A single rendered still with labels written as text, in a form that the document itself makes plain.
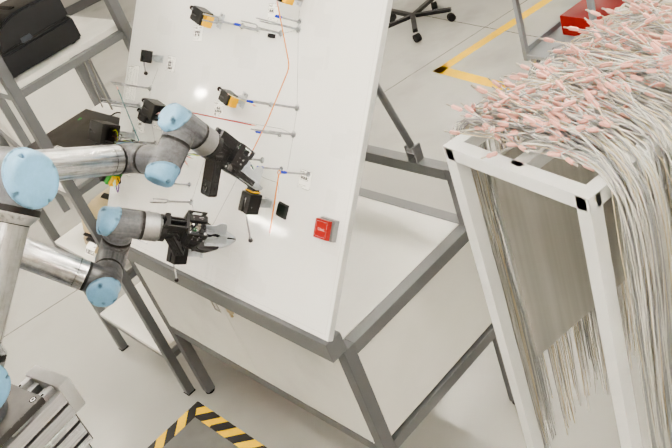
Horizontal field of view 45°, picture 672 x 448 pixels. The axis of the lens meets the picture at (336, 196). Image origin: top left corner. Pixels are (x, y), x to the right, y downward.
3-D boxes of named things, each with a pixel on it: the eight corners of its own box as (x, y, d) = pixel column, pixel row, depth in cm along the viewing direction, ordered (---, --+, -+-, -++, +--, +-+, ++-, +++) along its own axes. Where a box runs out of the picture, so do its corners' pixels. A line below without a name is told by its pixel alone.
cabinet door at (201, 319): (257, 376, 275) (212, 290, 254) (169, 325, 313) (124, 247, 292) (261, 372, 275) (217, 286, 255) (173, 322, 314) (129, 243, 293)
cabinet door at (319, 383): (373, 445, 236) (331, 350, 215) (256, 378, 274) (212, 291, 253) (378, 439, 237) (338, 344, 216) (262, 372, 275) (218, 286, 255)
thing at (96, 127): (116, 119, 287) (78, 115, 276) (142, 128, 274) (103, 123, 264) (113, 138, 288) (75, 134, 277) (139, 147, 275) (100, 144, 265)
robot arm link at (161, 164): (149, 186, 201) (166, 147, 205) (179, 191, 195) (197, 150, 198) (126, 172, 196) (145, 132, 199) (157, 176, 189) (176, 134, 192)
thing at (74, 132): (65, 184, 287) (56, 169, 284) (23, 167, 312) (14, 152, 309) (138, 135, 303) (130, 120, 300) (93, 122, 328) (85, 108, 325)
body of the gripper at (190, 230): (210, 237, 210) (164, 232, 205) (200, 251, 216) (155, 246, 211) (210, 211, 214) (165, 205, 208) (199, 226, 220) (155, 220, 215)
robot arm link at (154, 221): (138, 244, 210) (139, 216, 214) (156, 246, 212) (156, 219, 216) (146, 232, 204) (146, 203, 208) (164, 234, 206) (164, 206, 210)
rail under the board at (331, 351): (333, 363, 210) (325, 346, 207) (110, 250, 293) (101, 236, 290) (347, 349, 213) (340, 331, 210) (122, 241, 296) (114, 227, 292)
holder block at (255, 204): (248, 210, 224) (237, 209, 221) (253, 190, 223) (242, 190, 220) (258, 215, 221) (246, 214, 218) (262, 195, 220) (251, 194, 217)
